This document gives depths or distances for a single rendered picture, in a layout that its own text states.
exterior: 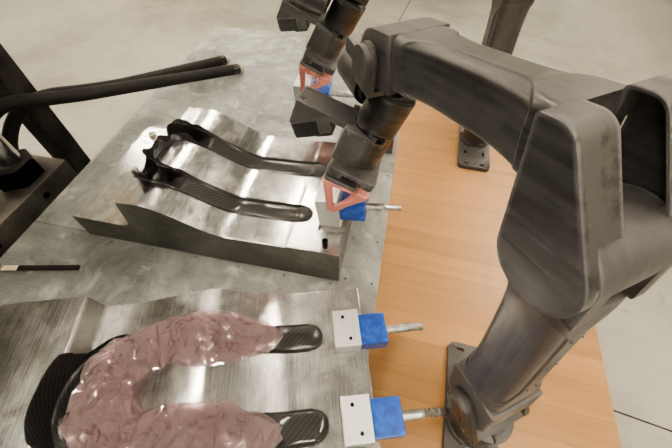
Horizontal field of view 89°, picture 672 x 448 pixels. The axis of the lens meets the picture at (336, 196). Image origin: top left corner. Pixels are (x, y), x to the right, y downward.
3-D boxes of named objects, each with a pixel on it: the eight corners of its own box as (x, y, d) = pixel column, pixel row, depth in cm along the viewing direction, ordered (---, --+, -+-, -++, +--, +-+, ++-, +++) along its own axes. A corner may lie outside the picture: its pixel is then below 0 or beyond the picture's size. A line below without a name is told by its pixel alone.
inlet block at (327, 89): (357, 99, 77) (357, 77, 73) (354, 112, 74) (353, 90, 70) (301, 94, 79) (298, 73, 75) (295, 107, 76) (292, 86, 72)
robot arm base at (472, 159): (467, 141, 73) (501, 147, 72) (468, 89, 85) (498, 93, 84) (456, 167, 79) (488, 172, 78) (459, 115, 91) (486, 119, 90)
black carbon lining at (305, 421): (321, 322, 52) (319, 304, 46) (330, 445, 42) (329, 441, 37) (86, 345, 49) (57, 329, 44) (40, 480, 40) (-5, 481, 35)
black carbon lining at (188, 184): (329, 169, 69) (328, 133, 61) (309, 236, 59) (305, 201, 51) (170, 146, 73) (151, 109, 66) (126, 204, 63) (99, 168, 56)
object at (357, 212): (402, 209, 57) (403, 184, 53) (400, 231, 53) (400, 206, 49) (326, 205, 60) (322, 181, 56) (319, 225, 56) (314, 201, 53)
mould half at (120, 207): (361, 176, 77) (365, 129, 67) (338, 281, 61) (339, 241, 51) (158, 145, 83) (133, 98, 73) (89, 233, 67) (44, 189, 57)
